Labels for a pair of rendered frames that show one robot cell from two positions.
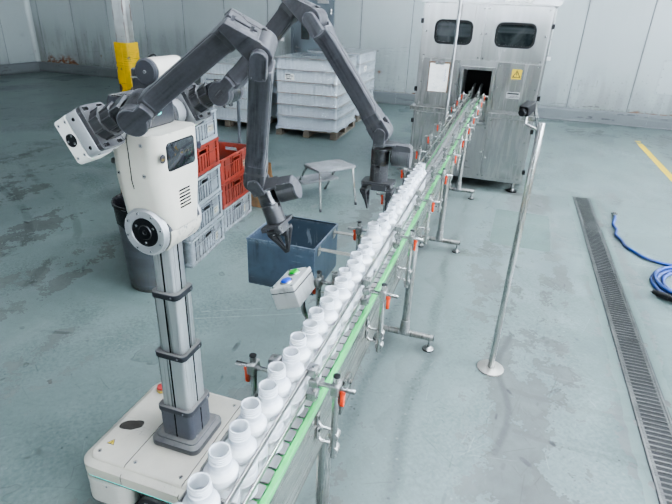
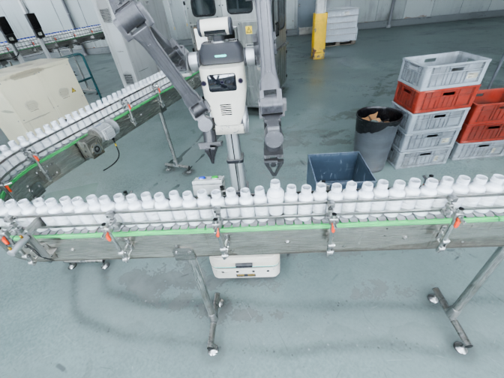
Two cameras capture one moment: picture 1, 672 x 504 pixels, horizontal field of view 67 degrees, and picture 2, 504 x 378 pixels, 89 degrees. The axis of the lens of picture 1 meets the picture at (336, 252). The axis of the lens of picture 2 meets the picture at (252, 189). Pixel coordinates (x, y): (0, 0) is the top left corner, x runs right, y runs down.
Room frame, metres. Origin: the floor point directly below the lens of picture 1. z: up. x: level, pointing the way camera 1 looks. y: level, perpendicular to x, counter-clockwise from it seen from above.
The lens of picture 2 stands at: (1.33, -0.89, 1.80)
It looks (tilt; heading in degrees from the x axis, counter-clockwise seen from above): 38 degrees down; 78
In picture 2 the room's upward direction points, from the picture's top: 6 degrees counter-clockwise
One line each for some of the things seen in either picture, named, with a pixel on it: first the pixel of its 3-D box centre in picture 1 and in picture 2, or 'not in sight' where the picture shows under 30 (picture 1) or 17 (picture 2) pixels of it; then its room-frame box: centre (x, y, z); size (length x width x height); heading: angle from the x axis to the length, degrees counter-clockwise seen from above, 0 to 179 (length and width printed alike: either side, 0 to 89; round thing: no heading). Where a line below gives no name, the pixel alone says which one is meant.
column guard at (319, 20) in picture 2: not in sight; (319, 36); (5.35, 6.67, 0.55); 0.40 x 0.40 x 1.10; 73
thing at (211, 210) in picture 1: (184, 211); (419, 132); (3.80, 1.23, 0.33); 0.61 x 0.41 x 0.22; 169
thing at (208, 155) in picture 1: (179, 157); (433, 93); (3.81, 1.23, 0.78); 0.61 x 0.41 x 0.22; 169
